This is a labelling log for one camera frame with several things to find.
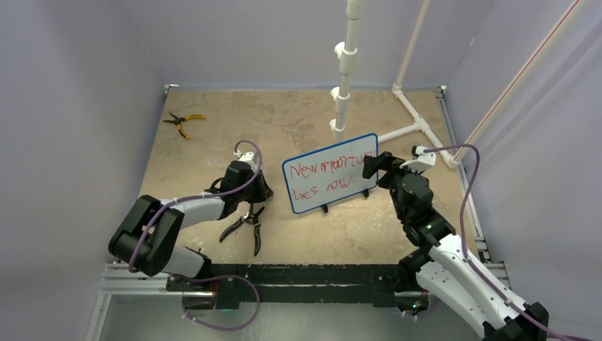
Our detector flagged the black handled wire stripper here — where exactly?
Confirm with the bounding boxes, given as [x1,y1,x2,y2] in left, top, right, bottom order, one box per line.
[218,203,267,257]

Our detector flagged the yellow handled pliers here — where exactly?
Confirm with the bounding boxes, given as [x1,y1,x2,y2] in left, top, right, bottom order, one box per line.
[163,112,206,140]

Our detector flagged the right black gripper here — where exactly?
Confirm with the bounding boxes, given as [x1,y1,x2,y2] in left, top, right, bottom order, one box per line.
[362,151,424,221]

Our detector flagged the wrist white camera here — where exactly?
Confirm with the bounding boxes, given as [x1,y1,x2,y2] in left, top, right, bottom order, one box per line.
[234,149,261,172]
[400,145,437,173]

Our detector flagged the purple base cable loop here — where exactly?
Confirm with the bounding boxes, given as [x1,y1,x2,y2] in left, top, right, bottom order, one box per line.
[181,276,261,332]

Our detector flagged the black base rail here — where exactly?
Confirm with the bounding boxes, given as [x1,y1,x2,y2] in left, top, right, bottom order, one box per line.
[166,264,422,309]

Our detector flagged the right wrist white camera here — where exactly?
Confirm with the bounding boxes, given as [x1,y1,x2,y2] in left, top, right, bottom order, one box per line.
[400,145,437,173]

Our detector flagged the blue framed whiteboard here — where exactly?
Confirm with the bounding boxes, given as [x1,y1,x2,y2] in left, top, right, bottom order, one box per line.
[281,133,378,214]

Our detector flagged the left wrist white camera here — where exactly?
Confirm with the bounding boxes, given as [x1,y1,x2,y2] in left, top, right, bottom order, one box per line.
[234,149,261,172]

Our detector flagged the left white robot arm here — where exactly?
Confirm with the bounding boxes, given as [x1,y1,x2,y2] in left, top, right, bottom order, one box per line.
[108,161,273,291]

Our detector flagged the white PVC pipe frame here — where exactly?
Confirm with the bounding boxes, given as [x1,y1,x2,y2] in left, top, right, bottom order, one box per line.
[328,0,584,171]

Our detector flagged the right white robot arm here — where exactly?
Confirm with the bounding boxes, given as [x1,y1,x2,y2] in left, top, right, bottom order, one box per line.
[362,152,549,340]

